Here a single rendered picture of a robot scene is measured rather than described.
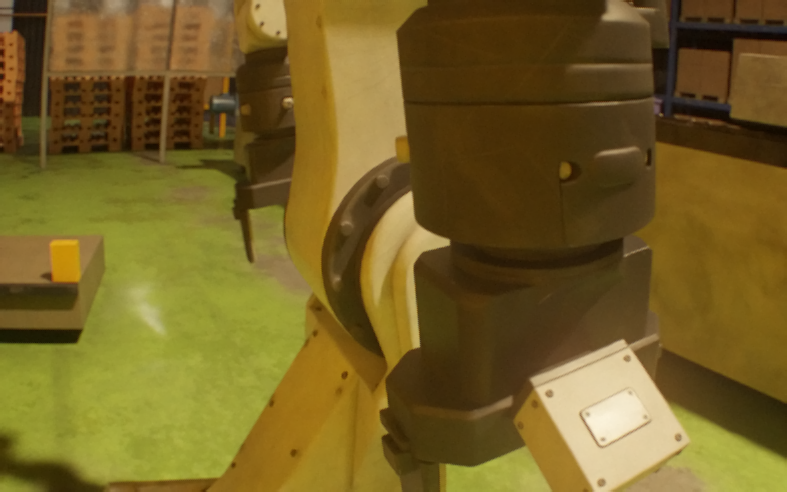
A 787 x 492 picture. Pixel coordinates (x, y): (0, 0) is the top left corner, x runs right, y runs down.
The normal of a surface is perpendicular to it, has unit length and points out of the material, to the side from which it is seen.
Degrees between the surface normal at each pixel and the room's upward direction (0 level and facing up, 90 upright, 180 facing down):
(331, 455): 90
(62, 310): 90
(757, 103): 80
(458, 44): 100
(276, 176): 90
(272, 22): 90
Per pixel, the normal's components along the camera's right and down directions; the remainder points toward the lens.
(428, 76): -0.84, 0.25
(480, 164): -0.55, 0.32
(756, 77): -0.81, -0.11
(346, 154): 0.38, 0.26
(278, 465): -0.75, -0.47
